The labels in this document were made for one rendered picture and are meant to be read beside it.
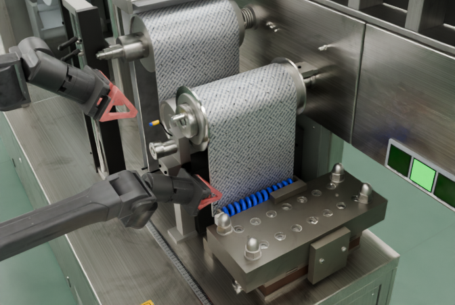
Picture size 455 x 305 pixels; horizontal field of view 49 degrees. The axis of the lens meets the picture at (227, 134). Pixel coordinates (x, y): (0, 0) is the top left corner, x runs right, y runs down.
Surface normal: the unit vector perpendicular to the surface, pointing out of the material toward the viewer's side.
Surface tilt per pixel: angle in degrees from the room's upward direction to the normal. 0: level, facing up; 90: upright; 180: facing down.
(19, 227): 22
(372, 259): 0
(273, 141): 90
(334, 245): 90
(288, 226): 0
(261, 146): 90
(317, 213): 0
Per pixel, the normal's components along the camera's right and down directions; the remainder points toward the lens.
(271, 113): 0.53, 0.44
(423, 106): -0.85, 0.31
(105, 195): 0.29, -0.68
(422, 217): -0.03, -0.84
